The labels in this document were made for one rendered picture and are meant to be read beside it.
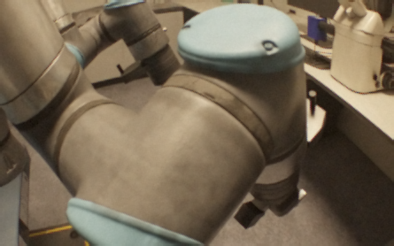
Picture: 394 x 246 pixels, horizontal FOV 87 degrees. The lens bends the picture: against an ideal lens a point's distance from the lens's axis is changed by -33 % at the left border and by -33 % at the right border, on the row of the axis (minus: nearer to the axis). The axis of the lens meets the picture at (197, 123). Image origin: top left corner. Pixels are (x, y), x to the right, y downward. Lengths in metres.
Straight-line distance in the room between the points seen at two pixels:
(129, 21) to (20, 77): 0.42
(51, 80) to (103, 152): 0.08
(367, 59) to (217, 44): 0.81
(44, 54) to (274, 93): 0.17
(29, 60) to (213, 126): 0.14
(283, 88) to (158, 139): 0.08
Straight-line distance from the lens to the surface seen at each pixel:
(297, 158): 0.28
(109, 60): 2.76
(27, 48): 0.21
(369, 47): 0.94
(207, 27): 0.20
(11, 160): 0.72
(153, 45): 0.60
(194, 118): 0.16
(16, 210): 0.64
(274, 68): 0.17
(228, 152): 0.16
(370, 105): 0.93
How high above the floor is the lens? 1.11
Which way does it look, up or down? 32 degrees down
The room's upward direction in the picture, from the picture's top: 3 degrees counter-clockwise
